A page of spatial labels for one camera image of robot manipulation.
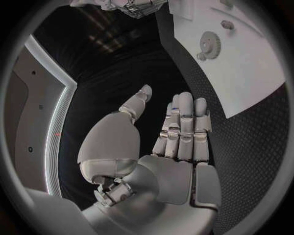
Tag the grey gear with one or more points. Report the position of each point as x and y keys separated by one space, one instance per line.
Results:
x=210 y=45

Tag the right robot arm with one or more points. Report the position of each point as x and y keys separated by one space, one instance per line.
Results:
x=103 y=3

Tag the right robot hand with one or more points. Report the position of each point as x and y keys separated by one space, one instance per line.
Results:
x=137 y=9

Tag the white task board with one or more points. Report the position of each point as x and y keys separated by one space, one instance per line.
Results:
x=241 y=73

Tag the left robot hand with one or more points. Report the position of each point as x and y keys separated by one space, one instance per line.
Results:
x=160 y=183

